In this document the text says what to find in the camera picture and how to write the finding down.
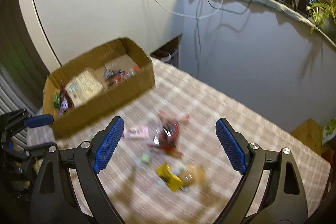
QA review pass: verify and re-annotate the white plastic basket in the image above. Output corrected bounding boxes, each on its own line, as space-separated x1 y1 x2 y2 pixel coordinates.
151 34 183 69

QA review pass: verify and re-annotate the small green candy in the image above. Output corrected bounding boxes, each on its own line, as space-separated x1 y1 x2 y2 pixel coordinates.
135 153 154 165

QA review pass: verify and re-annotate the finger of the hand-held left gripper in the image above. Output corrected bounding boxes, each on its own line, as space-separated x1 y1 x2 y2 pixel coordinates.
5 142 57 161
0 109 54 133

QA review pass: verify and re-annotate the small white packet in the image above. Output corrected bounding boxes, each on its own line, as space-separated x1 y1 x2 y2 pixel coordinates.
123 126 149 140

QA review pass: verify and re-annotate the red candy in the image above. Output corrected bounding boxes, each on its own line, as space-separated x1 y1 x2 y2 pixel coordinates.
119 66 141 82
147 111 191 157

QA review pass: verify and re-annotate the clear biscuit pack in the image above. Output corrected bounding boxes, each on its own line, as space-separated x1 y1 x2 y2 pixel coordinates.
65 69 105 108

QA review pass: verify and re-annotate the potted spider plant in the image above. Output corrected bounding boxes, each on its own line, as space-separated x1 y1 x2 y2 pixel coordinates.
306 0 336 42

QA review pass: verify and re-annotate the cardboard box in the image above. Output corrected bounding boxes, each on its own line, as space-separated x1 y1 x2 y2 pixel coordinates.
42 37 156 138

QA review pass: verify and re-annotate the wooden stool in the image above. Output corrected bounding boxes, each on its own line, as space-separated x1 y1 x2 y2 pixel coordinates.
290 119 324 153

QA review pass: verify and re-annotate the yellow snack packet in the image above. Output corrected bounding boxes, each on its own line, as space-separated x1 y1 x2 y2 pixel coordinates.
155 163 184 192

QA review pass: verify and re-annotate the large brown chocolate bar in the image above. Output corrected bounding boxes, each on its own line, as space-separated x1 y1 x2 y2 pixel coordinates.
58 82 74 117

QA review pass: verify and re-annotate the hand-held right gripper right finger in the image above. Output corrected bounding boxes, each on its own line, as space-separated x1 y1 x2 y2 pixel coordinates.
214 118 308 224

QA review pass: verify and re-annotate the small dark chocolate bar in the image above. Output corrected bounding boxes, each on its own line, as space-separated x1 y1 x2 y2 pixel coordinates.
104 69 125 80

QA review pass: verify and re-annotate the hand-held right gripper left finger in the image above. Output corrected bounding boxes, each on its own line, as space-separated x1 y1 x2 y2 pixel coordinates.
31 116 125 224

